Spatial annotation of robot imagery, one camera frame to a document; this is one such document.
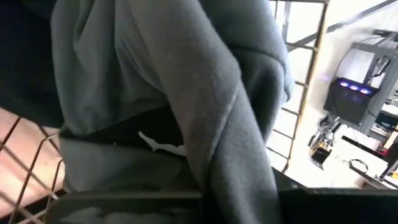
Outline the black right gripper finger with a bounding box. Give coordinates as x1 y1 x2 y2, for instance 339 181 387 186
272 169 308 191

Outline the grey cloth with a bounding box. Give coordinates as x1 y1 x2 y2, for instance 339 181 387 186
49 0 295 224

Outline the wire mesh basket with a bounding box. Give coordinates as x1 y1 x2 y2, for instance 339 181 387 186
0 0 330 224

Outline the black computer with purple fans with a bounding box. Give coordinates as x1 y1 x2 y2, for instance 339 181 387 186
323 77 381 125

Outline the black cloth with white print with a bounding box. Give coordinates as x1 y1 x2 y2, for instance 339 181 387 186
0 0 189 158

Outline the grey metal rack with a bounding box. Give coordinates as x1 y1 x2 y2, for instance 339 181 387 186
351 28 398 142

